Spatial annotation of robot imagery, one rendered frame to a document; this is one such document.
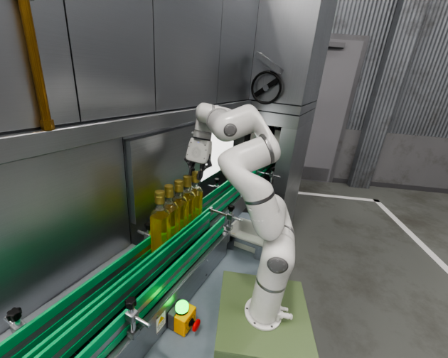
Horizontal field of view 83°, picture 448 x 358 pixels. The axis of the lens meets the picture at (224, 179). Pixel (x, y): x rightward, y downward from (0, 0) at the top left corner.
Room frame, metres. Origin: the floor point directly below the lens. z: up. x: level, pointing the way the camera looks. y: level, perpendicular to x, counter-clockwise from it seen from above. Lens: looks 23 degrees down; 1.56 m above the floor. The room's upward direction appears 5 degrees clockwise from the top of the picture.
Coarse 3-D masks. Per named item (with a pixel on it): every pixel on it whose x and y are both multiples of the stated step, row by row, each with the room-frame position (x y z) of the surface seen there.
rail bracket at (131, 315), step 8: (128, 304) 0.46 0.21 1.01; (136, 304) 0.47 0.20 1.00; (128, 312) 0.47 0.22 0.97; (136, 312) 0.47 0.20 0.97; (128, 320) 0.46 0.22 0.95; (136, 320) 0.46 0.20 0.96; (144, 320) 0.46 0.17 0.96; (136, 328) 0.47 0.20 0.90; (128, 336) 0.46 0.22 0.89; (136, 336) 0.47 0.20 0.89
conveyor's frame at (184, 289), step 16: (240, 208) 1.38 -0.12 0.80; (224, 240) 0.96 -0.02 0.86; (208, 256) 0.83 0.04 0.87; (192, 272) 0.73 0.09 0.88; (208, 272) 0.84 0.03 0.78; (176, 288) 0.65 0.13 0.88; (192, 288) 0.73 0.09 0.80; (160, 304) 0.58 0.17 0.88; (160, 320) 0.56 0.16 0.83; (144, 336) 0.50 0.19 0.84; (112, 352) 0.42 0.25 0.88; (128, 352) 0.45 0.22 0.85; (144, 352) 0.50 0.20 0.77
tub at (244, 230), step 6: (234, 222) 1.15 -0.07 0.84; (240, 222) 1.19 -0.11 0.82; (246, 222) 1.18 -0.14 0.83; (234, 228) 1.14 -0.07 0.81; (240, 228) 1.19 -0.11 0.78; (246, 228) 1.17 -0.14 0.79; (252, 228) 1.16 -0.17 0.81; (234, 234) 1.04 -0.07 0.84; (240, 234) 1.15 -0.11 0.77; (246, 234) 1.15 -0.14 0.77; (252, 234) 1.15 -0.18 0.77; (246, 240) 1.01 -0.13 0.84; (252, 240) 1.10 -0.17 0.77; (258, 240) 1.11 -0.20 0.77
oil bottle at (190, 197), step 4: (184, 192) 0.95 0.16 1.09; (188, 192) 0.95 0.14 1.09; (192, 192) 0.96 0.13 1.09; (184, 196) 0.93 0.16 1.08; (188, 196) 0.93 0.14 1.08; (192, 196) 0.95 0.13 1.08; (188, 200) 0.93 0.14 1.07; (192, 200) 0.95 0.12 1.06; (188, 204) 0.93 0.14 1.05; (192, 204) 0.95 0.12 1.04; (188, 208) 0.93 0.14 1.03; (192, 208) 0.95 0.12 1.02; (188, 212) 0.93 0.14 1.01; (192, 212) 0.95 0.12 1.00; (188, 216) 0.93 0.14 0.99; (192, 216) 0.95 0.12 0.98; (188, 220) 0.93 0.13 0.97
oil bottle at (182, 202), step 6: (174, 198) 0.89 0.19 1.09; (180, 198) 0.89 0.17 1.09; (180, 204) 0.88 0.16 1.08; (186, 204) 0.91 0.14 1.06; (180, 210) 0.87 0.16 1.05; (186, 210) 0.91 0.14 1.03; (180, 216) 0.87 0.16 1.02; (186, 216) 0.91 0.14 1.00; (180, 222) 0.87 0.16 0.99; (186, 222) 0.91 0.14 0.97; (180, 228) 0.87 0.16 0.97
